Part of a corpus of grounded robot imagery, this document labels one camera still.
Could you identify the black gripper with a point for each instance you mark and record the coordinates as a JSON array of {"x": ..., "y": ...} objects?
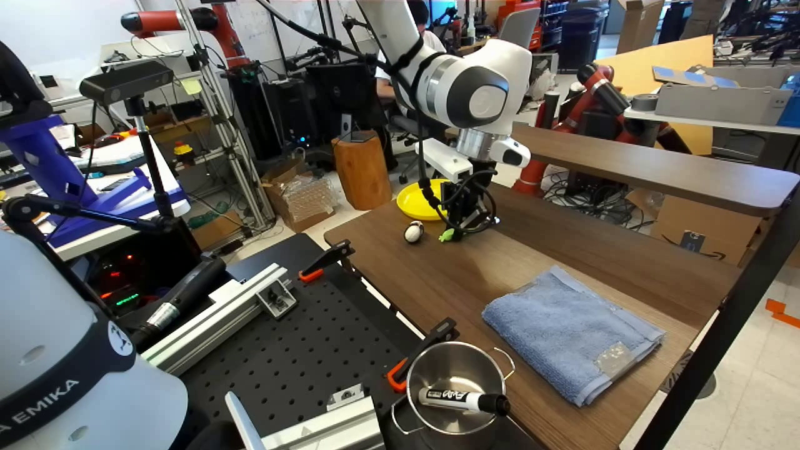
[{"x": 476, "y": 183}]

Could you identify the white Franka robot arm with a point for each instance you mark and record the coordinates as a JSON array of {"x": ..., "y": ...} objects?
[{"x": 465, "y": 89}]

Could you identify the red background robot arm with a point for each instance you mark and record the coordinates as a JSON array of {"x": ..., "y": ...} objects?
[{"x": 166, "y": 20}]

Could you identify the white Franka robot base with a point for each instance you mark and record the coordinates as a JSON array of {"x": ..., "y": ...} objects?
[{"x": 57, "y": 359}]

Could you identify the yellow plate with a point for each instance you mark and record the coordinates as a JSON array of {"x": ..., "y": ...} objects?
[{"x": 412, "y": 203}]

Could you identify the small white egg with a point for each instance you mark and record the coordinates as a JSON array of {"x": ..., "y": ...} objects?
[{"x": 412, "y": 233}]

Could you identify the wooden knife block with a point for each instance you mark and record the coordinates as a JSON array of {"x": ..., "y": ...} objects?
[{"x": 363, "y": 170}]

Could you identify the orange black clamp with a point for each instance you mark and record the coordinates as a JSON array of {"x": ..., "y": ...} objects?
[
  {"x": 321, "y": 267},
  {"x": 426, "y": 342}
]

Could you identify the blue folded towel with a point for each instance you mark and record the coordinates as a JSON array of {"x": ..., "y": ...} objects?
[{"x": 570, "y": 333}]

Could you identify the stainless steel pot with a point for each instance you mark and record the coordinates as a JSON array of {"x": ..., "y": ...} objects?
[{"x": 453, "y": 377}]

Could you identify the red black robot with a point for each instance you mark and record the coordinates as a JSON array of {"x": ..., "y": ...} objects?
[{"x": 596, "y": 103}]

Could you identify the open cardboard box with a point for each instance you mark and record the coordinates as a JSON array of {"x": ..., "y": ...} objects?
[{"x": 301, "y": 202}]

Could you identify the black white marker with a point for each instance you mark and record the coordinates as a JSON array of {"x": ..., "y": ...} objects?
[{"x": 465, "y": 400}]

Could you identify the wooden bench shelf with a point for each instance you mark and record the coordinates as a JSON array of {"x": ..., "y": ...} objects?
[{"x": 665, "y": 170}]

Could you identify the black perforated board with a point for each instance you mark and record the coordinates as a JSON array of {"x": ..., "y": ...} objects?
[{"x": 308, "y": 352}]

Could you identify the black computer tower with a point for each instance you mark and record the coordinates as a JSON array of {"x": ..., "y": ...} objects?
[{"x": 270, "y": 114}]

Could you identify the printed cardboard box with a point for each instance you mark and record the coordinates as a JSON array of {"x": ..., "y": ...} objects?
[{"x": 708, "y": 233}]

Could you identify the large cardboard sheet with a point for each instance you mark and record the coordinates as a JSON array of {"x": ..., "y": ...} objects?
[{"x": 658, "y": 64}]

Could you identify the metal shelf rack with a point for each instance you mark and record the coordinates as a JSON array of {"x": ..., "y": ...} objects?
[{"x": 228, "y": 142}]

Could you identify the flat grey box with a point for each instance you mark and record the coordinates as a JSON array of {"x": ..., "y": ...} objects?
[{"x": 720, "y": 103}]

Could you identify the black cylindrical tool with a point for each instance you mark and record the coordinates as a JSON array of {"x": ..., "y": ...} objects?
[{"x": 183, "y": 297}]

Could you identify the orange floor tape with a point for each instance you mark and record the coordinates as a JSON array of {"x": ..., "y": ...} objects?
[{"x": 783, "y": 314}]

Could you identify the blue white machine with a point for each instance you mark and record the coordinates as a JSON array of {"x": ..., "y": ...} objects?
[{"x": 50, "y": 167}]

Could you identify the light grey wrist camera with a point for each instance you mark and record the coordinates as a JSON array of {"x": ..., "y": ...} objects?
[{"x": 440, "y": 162}]

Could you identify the short aluminium rail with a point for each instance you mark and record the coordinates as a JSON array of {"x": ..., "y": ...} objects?
[{"x": 325, "y": 428}]

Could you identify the long aluminium rail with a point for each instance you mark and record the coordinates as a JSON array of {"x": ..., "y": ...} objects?
[{"x": 220, "y": 315}]

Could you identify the black table frame bar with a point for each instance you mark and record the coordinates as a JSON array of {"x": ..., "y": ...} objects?
[{"x": 733, "y": 309}]

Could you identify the black camera stand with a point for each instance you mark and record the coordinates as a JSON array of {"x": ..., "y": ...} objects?
[{"x": 153, "y": 170}]

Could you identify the black depth camera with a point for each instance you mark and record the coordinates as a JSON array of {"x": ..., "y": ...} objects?
[{"x": 125, "y": 82}]

